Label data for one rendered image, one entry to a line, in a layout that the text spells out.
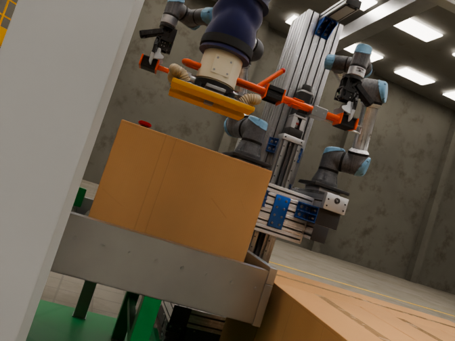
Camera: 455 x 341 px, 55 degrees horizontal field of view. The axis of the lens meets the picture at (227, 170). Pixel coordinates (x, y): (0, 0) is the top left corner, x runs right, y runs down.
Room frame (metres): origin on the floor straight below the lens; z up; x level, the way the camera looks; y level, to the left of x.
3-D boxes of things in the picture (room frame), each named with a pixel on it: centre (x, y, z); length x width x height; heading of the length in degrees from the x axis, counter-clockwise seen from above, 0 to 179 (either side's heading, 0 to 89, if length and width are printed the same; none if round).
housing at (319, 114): (1.88, -0.30, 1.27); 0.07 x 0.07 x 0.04; 10
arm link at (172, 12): (2.02, 0.48, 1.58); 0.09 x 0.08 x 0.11; 135
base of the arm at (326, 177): (2.51, -0.56, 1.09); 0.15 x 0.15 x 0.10
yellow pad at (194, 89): (1.71, 0.15, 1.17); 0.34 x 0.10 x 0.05; 100
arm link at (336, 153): (2.51, -0.56, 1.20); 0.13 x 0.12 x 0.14; 64
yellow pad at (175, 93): (1.90, 0.18, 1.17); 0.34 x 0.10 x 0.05; 100
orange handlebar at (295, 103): (1.96, -0.01, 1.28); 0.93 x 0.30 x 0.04; 100
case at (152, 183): (1.82, 0.16, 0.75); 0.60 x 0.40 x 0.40; 100
